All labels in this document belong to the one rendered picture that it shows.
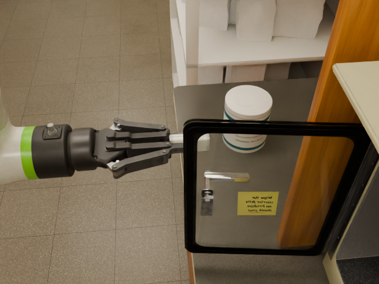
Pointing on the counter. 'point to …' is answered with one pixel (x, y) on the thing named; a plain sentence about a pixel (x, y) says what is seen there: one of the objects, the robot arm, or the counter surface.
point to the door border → (272, 134)
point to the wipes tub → (247, 103)
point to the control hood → (362, 93)
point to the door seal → (270, 134)
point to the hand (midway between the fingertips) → (189, 141)
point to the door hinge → (369, 164)
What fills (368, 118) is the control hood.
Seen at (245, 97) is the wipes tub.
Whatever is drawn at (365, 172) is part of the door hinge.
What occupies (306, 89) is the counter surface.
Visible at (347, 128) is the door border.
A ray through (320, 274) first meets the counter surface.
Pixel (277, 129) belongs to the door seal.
